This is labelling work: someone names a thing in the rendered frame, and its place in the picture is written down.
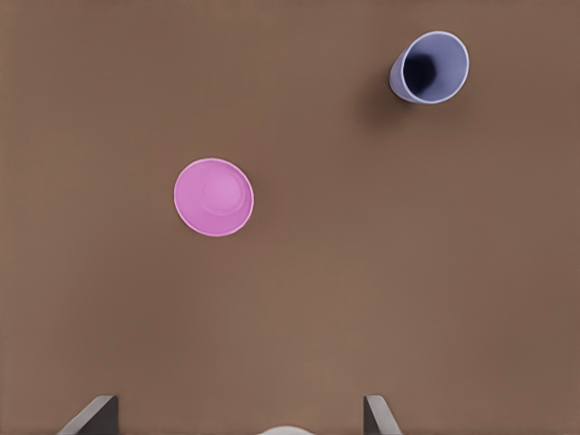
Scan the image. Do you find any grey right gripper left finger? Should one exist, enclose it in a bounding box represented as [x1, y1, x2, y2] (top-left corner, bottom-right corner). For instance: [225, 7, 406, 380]
[55, 394, 120, 435]

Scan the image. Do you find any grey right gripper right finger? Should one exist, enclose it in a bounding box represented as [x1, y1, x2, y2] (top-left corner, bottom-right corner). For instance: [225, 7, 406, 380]
[362, 394, 403, 435]

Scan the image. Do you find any pink bowl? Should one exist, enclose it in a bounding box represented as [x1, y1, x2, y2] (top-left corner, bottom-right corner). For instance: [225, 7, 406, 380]
[173, 157, 256, 237]

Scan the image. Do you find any blue bowl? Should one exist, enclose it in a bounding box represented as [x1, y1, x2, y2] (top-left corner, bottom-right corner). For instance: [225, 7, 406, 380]
[388, 30, 470, 105]

